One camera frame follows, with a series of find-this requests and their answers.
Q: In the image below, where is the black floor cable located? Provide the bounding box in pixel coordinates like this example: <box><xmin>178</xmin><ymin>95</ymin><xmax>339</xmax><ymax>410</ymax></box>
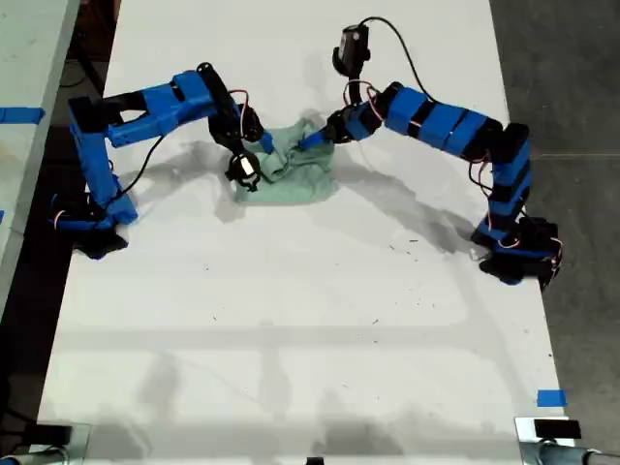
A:
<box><xmin>61</xmin><ymin>46</ymin><xmax>107</xmax><ymax>94</ymax></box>

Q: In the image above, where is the shiny metal bracket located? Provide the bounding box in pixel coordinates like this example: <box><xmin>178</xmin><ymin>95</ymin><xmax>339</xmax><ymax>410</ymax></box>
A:
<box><xmin>27</xmin><ymin>420</ymin><xmax>93</xmax><ymax>460</ymax></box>
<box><xmin>513</xmin><ymin>416</ymin><xmax>583</xmax><ymax>465</ymax></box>

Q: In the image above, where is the pale side table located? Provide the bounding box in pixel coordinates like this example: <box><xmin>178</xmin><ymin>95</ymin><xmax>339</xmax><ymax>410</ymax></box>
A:
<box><xmin>0</xmin><ymin>0</ymin><xmax>82</xmax><ymax>304</ymax></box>

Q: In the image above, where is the pale green T-shirt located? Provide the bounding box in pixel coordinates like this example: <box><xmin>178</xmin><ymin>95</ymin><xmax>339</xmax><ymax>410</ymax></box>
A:
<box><xmin>232</xmin><ymin>115</ymin><xmax>340</xmax><ymax>207</ymax></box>

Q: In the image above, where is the black camera cable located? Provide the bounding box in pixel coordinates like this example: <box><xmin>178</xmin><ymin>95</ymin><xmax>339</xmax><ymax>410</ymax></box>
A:
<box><xmin>113</xmin><ymin>134</ymin><xmax>166</xmax><ymax>201</ymax></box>
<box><xmin>359</xmin><ymin>15</ymin><xmax>440</xmax><ymax>105</ymax></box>

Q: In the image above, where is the small black box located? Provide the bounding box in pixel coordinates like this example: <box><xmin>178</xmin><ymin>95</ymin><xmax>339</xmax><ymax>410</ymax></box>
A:
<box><xmin>32</xmin><ymin>423</ymin><xmax>75</xmax><ymax>448</ymax></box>
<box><xmin>533</xmin><ymin>418</ymin><xmax>582</xmax><ymax>441</ymax></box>

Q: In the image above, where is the short blue tape strip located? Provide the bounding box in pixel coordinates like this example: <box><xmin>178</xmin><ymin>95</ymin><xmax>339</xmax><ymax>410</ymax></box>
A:
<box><xmin>536</xmin><ymin>388</ymin><xmax>569</xmax><ymax>409</ymax></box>

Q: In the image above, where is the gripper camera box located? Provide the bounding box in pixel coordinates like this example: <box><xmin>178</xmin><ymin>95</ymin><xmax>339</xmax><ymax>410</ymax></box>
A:
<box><xmin>224</xmin><ymin>151</ymin><xmax>264</xmax><ymax>194</ymax></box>
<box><xmin>330</xmin><ymin>22</ymin><xmax>373</xmax><ymax>106</ymax></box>

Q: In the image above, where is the long blue tape strip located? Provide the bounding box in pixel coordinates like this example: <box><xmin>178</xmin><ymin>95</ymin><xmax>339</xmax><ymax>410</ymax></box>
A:
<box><xmin>0</xmin><ymin>106</ymin><xmax>47</xmax><ymax>125</ymax></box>

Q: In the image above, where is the grey metal pipe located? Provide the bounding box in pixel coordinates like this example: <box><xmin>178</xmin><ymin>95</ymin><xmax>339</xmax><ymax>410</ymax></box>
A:
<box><xmin>0</xmin><ymin>447</ymin><xmax>70</xmax><ymax>465</ymax></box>
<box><xmin>536</xmin><ymin>442</ymin><xmax>620</xmax><ymax>465</ymax></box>

